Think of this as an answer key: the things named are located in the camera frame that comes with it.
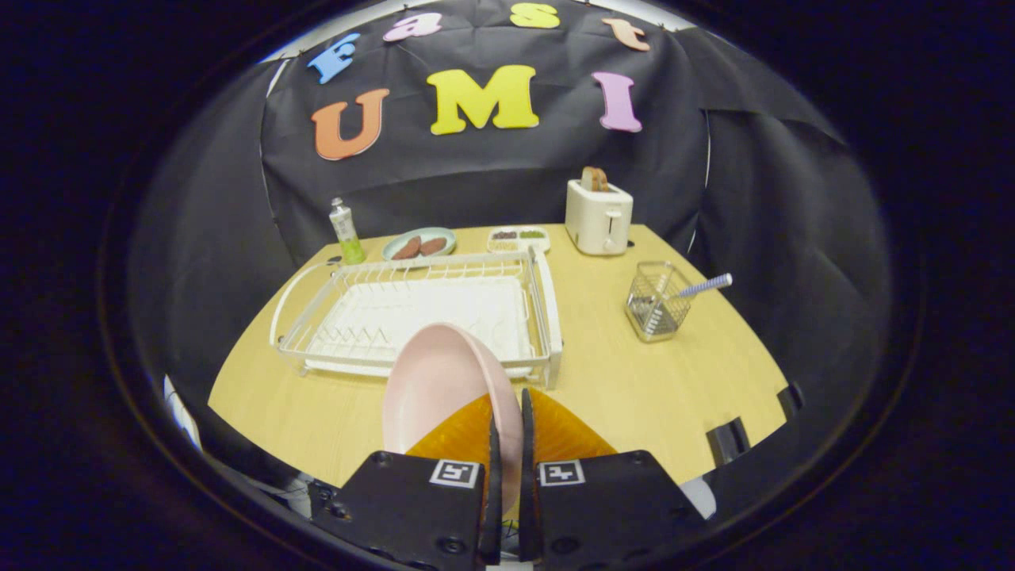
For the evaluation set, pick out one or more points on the white drip tray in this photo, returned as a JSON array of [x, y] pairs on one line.
[[444, 301]]

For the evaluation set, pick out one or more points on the brown toast slice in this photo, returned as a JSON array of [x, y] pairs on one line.
[[595, 178]]

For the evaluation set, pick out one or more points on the white divided condiment tray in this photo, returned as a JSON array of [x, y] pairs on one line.
[[519, 244]]

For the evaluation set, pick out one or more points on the cream toaster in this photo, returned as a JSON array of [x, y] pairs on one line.
[[599, 222]]

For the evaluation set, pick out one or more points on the pink plate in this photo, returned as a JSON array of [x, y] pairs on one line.
[[444, 381]]

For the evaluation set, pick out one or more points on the green dish soap bottle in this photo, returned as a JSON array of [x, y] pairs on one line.
[[347, 234]]

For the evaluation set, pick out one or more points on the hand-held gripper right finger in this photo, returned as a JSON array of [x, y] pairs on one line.
[[603, 507]]

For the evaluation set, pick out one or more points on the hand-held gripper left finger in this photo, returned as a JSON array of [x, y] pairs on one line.
[[412, 507]]

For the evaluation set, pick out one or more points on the brown sausage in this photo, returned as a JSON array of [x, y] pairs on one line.
[[433, 246], [407, 248]]

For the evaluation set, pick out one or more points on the black backdrop cloth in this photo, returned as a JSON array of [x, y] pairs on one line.
[[476, 182]]

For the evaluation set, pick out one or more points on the black table clamp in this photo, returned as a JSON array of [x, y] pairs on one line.
[[728, 441], [790, 399]]

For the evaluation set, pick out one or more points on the pale green plate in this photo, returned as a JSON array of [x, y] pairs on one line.
[[444, 235]]

